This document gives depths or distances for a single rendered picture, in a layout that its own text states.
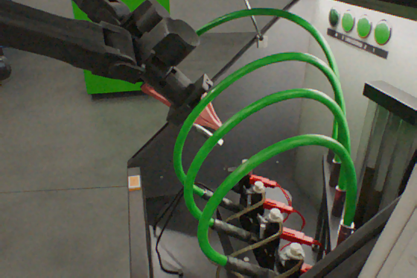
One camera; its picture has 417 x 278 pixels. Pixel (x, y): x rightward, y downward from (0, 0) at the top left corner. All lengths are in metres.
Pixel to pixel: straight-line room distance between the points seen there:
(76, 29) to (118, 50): 0.07
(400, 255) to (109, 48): 0.47
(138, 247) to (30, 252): 1.55
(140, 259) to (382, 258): 0.51
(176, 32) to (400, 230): 0.41
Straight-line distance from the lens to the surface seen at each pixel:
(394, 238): 0.43
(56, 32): 0.56
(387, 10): 0.75
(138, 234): 0.86
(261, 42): 0.99
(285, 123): 1.13
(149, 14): 0.80
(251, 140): 1.11
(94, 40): 0.58
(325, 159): 0.85
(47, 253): 2.29
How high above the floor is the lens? 1.54
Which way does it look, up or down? 27 degrees down
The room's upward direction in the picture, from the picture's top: straight up
